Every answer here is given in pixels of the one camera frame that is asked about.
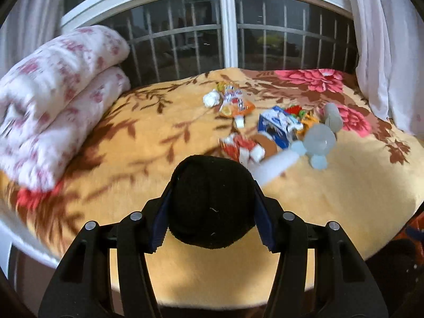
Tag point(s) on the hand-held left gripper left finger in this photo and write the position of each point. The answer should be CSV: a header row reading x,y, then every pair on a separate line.
x,y
158,232

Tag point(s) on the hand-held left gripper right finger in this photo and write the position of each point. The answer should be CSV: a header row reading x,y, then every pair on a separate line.
x,y
266,227

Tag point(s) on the black cloth ball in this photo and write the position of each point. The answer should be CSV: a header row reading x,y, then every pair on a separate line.
x,y
212,202

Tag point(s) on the white foam roll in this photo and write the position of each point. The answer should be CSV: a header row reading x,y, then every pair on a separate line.
x,y
275,167

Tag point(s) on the orange dinosaur toy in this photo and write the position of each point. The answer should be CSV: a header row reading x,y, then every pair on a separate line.
x,y
308,122

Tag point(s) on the yellow floral blanket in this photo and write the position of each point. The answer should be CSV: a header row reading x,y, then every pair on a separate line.
x,y
159,152

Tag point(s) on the small translucent plastic lid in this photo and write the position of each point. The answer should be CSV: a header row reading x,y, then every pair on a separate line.
x,y
318,162

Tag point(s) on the red white snack wrapper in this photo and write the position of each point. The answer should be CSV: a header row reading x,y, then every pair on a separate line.
x,y
237,145

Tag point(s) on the blue white milk carton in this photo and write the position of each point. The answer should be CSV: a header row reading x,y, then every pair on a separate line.
x,y
276,126

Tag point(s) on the small white paper scrap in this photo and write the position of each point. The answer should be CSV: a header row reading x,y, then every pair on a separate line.
x,y
239,122

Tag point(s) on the red green toy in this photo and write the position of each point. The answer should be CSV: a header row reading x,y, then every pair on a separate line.
x,y
294,110

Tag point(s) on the tall translucent plastic cup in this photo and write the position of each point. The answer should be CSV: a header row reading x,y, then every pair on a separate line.
x,y
332,116

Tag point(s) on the orange white snack wrapper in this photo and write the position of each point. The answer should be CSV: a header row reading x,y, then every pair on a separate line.
x,y
233,102

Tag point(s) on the crumpled white tissue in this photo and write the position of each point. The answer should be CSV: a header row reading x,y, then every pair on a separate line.
x,y
211,98

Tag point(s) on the dark patterned cloth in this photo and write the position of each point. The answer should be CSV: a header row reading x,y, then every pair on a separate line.
x,y
404,251

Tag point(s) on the folded white pink floral quilt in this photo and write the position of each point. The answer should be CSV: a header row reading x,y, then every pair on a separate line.
x,y
56,106

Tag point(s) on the metal window grille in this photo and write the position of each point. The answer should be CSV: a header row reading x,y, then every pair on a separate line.
x,y
172,36

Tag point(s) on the white curtain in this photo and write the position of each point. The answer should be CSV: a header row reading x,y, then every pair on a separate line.
x,y
29,23
384,46

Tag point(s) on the white window frame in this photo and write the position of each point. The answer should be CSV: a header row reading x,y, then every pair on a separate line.
x,y
228,26

